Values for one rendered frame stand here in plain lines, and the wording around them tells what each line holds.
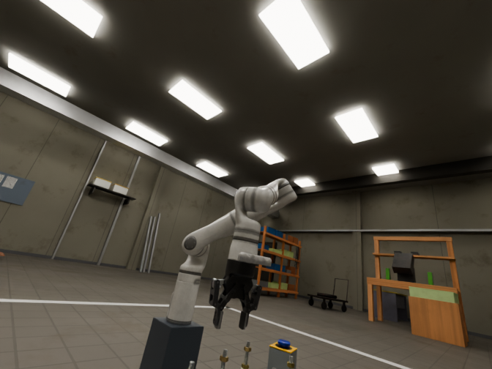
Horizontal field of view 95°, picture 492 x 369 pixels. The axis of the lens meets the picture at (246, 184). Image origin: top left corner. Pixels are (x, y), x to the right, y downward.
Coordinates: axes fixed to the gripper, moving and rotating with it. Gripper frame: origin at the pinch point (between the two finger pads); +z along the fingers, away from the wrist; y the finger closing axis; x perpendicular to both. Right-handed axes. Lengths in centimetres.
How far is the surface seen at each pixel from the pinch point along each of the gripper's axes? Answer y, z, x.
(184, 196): -204, -228, -927
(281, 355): -23.7, 10.1, -7.0
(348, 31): -190, -387, -119
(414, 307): -488, 10, -176
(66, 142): 229, -259, -812
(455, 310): -501, -1, -122
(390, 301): -663, 16, -310
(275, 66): -143, -380, -246
